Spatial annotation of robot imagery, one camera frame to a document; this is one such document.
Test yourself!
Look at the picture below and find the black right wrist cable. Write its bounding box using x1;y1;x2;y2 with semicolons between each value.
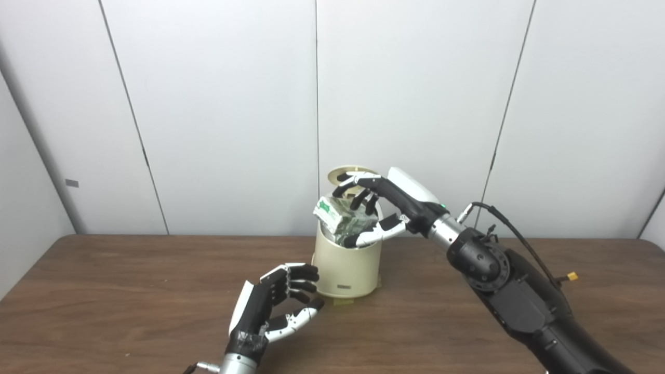
456;202;565;289

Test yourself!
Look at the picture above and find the round cream bin lid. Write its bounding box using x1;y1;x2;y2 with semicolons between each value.
327;165;380;185

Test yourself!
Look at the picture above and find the green white milk carton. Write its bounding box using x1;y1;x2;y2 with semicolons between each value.
313;196;379;246

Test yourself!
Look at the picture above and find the cream-colored plastic bin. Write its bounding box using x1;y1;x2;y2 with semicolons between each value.
312;205;384;299

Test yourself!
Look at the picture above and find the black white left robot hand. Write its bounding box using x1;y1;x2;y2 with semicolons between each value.
225;263;326;362

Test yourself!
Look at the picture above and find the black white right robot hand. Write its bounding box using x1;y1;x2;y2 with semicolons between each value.
332;167;450;249

